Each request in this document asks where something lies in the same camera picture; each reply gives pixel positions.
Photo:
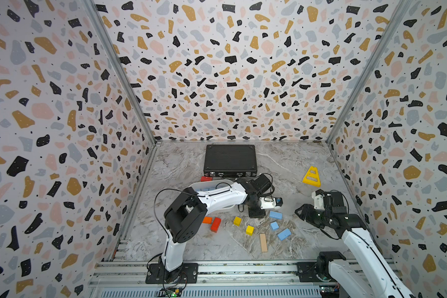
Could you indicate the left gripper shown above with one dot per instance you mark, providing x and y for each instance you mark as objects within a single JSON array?
[{"x": 260, "y": 214}]

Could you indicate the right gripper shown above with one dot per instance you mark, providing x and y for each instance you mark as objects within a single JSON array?
[{"x": 306, "y": 212}]

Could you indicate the white plastic tub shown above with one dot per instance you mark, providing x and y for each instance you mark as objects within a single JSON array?
[{"x": 212, "y": 186}]

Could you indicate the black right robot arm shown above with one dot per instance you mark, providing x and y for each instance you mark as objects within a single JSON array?
[{"x": 357, "y": 253}]

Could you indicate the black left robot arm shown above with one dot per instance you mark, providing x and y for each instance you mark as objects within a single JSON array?
[{"x": 185, "y": 215}]

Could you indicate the blue flat block right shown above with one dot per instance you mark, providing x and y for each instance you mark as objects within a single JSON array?
[{"x": 275, "y": 215}]

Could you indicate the yellow cube left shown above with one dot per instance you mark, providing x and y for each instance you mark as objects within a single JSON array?
[{"x": 237, "y": 221}]

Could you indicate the yellow cube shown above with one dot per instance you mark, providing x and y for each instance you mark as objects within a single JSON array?
[
  {"x": 237, "y": 221},
  {"x": 249, "y": 230}
]

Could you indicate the yellow cube lower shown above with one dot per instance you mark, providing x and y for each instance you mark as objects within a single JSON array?
[{"x": 249, "y": 230}]

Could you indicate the blue cube lower middle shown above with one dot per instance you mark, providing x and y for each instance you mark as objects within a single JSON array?
[{"x": 274, "y": 225}]

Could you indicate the blue long block bottom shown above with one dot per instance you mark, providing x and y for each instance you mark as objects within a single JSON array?
[{"x": 284, "y": 234}]

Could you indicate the long natural wood block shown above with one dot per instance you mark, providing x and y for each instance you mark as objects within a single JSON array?
[{"x": 263, "y": 243}]

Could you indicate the red block near orange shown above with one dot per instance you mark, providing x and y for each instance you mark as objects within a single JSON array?
[{"x": 215, "y": 224}]

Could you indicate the orange long block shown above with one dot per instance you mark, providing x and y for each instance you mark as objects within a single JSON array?
[{"x": 207, "y": 220}]

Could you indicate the black ribbed carrying case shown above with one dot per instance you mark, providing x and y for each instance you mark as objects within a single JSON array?
[{"x": 230, "y": 161}]

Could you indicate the red block behind tub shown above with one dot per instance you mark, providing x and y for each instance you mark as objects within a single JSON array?
[{"x": 205, "y": 178}]

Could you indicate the yellow triangle frame block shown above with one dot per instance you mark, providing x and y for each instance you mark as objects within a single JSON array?
[{"x": 312, "y": 177}]

